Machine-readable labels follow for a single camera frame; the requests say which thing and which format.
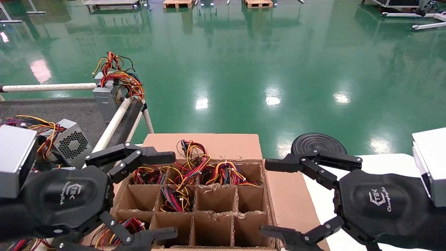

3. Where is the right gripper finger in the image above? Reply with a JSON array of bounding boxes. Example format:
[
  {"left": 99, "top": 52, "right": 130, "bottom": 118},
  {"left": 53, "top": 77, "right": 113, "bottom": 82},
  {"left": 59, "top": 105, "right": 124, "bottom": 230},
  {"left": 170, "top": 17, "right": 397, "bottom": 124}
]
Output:
[
  {"left": 265, "top": 150, "right": 363, "bottom": 190},
  {"left": 259, "top": 215, "right": 346, "bottom": 251}
]

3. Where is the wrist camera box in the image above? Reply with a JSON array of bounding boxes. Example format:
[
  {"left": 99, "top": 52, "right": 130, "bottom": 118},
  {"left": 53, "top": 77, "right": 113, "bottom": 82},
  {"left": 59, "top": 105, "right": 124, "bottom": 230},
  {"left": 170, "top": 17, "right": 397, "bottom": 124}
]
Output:
[
  {"left": 0, "top": 124, "right": 38, "bottom": 199},
  {"left": 412, "top": 127, "right": 446, "bottom": 208}
]

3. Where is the red yellow black wire bundle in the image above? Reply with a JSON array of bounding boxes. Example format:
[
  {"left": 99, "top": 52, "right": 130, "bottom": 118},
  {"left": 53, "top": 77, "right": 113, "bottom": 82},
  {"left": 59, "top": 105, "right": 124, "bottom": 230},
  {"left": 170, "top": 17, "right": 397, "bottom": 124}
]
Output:
[{"left": 7, "top": 238, "right": 53, "bottom": 251}]

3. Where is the brown cardboard box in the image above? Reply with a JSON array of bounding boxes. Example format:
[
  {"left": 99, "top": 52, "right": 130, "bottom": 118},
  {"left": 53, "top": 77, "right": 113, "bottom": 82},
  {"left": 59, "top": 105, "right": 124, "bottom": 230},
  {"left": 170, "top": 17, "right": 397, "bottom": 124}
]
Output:
[{"left": 81, "top": 134, "right": 330, "bottom": 251}]

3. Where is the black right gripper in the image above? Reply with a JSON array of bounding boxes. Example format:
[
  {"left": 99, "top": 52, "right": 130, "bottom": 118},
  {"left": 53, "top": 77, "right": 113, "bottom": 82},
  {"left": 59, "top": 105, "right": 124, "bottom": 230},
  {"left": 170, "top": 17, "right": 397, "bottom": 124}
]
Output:
[{"left": 334, "top": 170, "right": 446, "bottom": 251}]

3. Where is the power supply with fan grille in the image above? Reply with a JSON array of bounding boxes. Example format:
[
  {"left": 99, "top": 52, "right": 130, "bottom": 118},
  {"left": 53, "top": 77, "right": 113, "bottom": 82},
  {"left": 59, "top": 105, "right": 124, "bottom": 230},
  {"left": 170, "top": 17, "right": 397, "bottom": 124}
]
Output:
[{"left": 0, "top": 115, "right": 94, "bottom": 168}]

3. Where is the grey platform table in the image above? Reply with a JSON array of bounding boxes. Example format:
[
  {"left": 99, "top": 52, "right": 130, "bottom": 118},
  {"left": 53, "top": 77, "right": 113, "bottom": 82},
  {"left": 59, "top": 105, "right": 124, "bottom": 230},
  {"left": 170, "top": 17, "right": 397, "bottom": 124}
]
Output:
[{"left": 83, "top": 0, "right": 145, "bottom": 11}]

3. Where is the white table leg frame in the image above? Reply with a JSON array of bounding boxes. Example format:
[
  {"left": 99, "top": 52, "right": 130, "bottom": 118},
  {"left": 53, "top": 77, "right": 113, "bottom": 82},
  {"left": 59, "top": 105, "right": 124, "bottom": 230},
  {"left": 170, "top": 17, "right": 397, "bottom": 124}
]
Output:
[{"left": 0, "top": 0, "right": 46, "bottom": 24}]

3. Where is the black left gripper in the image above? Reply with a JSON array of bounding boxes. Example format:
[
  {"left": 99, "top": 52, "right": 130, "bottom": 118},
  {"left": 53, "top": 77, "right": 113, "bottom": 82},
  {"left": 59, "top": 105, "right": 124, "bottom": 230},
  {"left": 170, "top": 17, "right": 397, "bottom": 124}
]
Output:
[{"left": 0, "top": 142, "right": 178, "bottom": 251}]

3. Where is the multicolour wire harness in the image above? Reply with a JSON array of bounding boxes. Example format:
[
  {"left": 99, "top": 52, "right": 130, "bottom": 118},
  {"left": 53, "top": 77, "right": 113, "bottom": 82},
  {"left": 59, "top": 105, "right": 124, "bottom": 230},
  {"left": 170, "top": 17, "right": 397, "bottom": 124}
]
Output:
[{"left": 160, "top": 183, "right": 195, "bottom": 213}]

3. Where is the dark equipment case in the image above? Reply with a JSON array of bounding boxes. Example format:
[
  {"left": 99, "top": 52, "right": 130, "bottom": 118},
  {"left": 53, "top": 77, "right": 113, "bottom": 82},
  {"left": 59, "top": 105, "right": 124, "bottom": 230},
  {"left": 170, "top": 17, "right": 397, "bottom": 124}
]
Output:
[{"left": 362, "top": 0, "right": 439, "bottom": 11}]

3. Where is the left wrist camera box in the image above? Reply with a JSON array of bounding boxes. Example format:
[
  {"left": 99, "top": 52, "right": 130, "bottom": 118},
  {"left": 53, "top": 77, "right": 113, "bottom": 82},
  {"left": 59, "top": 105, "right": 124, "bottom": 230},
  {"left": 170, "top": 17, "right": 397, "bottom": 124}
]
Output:
[{"left": 0, "top": 124, "right": 38, "bottom": 199}]

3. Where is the white pipe frame cart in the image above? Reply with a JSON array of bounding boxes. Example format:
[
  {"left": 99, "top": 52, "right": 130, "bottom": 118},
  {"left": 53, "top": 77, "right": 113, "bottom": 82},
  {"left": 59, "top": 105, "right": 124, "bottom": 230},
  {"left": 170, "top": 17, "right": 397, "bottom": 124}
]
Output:
[{"left": 0, "top": 83, "right": 154, "bottom": 251}]

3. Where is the grey power supply with wires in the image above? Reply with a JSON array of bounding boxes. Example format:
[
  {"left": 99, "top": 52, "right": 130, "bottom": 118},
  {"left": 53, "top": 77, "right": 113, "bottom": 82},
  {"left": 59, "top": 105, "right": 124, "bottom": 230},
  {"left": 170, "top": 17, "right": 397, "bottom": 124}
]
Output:
[
  {"left": 206, "top": 160, "right": 260, "bottom": 187},
  {"left": 132, "top": 165, "right": 168, "bottom": 185},
  {"left": 92, "top": 52, "right": 146, "bottom": 123}
]

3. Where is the wire bundle front-left cell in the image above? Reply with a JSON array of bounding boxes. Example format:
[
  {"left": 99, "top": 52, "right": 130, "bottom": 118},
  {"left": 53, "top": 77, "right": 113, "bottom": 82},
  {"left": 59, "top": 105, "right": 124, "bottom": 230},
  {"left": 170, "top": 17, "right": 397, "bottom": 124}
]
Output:
[{"left": 92, "top": 217, "right": 147, "bottom": 250}]

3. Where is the cardboard divider grid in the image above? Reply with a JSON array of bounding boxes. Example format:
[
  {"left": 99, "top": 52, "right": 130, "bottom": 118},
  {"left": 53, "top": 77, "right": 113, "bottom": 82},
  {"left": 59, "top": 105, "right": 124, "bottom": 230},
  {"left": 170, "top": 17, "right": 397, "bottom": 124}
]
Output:
[{"left": 117, "top": 164, "right": 274, "bottom": 249}]

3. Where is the black round ribbed disc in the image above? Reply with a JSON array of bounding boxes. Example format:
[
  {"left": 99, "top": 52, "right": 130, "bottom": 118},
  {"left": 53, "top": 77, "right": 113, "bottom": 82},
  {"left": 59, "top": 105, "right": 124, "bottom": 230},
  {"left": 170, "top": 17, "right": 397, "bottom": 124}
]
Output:
[{"left": 291, "top": 132, "right": 348, "bottom": 159}]

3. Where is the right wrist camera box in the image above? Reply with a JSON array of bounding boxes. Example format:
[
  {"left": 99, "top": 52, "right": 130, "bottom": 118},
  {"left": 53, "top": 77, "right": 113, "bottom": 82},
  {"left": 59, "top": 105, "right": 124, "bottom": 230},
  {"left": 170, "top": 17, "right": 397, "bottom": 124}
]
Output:
[{"left": 412, "top": 127, "right": 446, "bottom": 208}]

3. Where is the white metal floor frame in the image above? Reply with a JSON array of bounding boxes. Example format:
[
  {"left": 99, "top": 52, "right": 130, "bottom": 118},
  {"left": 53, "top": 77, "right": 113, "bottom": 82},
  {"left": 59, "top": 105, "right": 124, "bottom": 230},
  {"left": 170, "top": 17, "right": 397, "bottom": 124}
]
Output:
[{"left": 382, "top": 12, "right": 446, "bottom": 31}]

